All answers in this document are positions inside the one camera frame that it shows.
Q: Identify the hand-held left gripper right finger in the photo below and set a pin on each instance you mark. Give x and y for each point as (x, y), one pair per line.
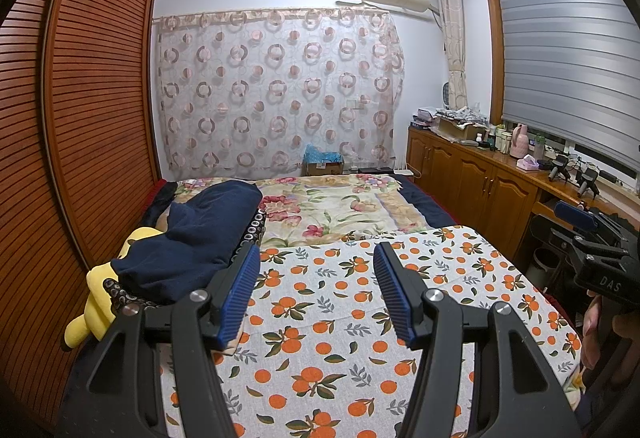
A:
(395, 300)

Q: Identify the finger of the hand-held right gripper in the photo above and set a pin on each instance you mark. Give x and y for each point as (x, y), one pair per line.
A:
(552, 233)
(577, 214)

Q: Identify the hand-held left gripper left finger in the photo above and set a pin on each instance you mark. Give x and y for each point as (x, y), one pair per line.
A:
(240, 300)

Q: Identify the navy printed t-shirt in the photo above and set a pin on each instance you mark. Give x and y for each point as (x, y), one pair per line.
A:
(210, 228)

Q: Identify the person's right hand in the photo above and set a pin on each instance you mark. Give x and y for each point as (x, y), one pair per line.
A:
(592, 333)

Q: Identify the white waste bin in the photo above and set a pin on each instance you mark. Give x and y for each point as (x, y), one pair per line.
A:
(545, 265)

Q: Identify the black handheld device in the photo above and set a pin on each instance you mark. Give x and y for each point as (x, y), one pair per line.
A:
(560, 166)
(587, 180)

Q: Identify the orange fruit print sheet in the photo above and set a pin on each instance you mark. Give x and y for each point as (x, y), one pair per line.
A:
(350, 318)

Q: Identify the pink tissue box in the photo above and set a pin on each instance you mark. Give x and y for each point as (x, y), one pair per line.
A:
(527, 163)

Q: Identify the dark circle-patterned cloth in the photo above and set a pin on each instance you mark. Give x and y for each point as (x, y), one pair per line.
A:
(254, 230)

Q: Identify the green bottle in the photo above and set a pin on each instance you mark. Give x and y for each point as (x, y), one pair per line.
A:
(538, 145)

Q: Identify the pink bottle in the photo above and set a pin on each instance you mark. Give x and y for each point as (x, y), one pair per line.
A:
(520, 142)

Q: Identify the navy blanket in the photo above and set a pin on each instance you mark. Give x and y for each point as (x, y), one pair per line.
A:
(425, 208)

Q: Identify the wooden sideboard cabinet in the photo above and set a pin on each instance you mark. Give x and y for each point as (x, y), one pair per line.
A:
(465, 172)

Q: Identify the floral blanket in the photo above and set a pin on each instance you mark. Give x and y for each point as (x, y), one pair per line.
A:
(325, 213)

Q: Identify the pile of papers and boxes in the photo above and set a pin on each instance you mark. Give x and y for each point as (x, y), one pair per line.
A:
(460, 130)

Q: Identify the yellow plush toy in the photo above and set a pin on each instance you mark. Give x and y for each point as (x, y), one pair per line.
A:
(97, 303)

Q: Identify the grey striped window blind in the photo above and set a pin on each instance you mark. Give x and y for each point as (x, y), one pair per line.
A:
(565, 67)

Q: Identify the cardboard box with blue bag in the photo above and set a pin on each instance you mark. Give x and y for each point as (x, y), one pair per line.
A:
(324, 165)

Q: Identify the small stacked boxes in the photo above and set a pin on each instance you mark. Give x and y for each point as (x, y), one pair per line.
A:
(422, 117)

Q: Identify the small white fan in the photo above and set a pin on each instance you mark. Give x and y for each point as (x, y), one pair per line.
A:
(445, 92)

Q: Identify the sheer circle-patterned curtain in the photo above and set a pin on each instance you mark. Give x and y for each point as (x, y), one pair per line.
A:
(280, 92)

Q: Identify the beige patterned window curtain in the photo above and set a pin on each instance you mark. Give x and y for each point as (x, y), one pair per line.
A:
(452, 42)

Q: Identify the wooden slatted wardrobe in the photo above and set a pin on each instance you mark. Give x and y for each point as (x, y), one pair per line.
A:
(90, 92)

